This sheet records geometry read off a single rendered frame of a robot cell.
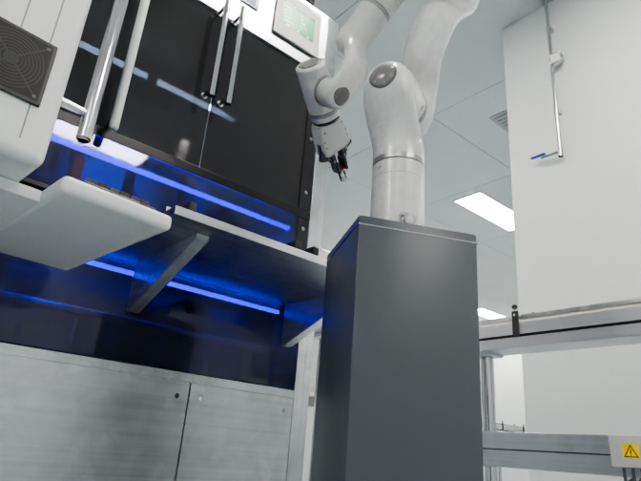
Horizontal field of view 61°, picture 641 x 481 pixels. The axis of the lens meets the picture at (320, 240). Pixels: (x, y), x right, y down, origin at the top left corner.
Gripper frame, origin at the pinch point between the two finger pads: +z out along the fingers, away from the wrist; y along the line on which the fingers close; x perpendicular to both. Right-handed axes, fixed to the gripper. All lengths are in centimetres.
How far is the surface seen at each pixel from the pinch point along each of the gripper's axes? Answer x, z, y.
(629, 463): 85, 86, -9
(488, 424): 37, 109, -6
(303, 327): 7.2, 35.5, 34.4
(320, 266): 22.9, 5.5, 30.6
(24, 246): -1, -29, 81
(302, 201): -25.3, 21.5, 1.6
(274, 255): 18.6, -2.9, 39.0
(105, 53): 14, -58, 51
